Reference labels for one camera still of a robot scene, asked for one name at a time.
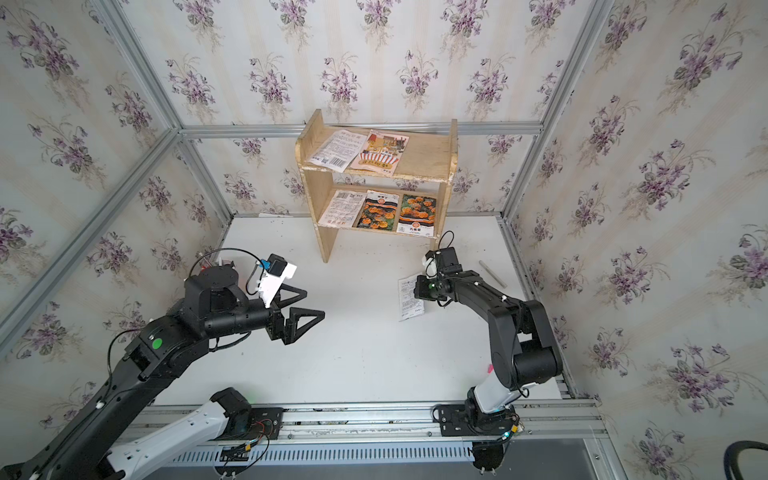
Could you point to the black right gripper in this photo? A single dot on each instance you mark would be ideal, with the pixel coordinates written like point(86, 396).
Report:
point(419, 290)

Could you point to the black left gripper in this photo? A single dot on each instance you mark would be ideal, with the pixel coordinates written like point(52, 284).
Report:
point(286, 331)

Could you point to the white text seed bag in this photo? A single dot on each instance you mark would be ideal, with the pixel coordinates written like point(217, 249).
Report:
point(410, 305)

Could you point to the white barcode seed bag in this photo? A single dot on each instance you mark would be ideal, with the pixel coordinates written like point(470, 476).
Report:
point(339, 150)

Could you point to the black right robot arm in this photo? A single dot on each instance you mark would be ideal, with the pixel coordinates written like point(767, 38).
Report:
point(523, 349)

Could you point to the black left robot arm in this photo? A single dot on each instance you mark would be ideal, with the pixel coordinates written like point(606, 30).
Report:
point(213, 306)

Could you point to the orange marigold seed bag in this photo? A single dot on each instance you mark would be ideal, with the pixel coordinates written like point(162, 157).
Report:
point(417, 216)

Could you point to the dark marigold seed bag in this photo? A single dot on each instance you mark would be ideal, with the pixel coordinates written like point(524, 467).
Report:
point(379, 212)

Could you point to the white lower-shelf seed bag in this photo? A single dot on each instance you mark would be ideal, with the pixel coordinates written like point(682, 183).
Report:
point(342, 210)

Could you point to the wooden two-tier shelf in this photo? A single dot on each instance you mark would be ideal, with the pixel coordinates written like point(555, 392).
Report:
point(430, 161)

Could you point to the white stick on table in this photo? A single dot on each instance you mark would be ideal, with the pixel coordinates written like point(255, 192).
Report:
point(492, 274)

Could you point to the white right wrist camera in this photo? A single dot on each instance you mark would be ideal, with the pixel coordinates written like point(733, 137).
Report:
point(441, 262)

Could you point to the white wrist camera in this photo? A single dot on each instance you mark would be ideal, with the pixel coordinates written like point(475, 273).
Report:
point(276, 271)
point(441, 262)

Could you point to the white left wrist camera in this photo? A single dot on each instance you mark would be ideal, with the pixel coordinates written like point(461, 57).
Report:
point(276, 271)

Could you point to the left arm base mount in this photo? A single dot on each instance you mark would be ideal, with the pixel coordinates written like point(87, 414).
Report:
point(244, 421)

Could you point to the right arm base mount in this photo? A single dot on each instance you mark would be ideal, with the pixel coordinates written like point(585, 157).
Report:
point(466, 419)

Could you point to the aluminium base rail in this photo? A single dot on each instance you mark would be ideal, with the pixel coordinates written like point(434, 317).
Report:
point(370, 433)

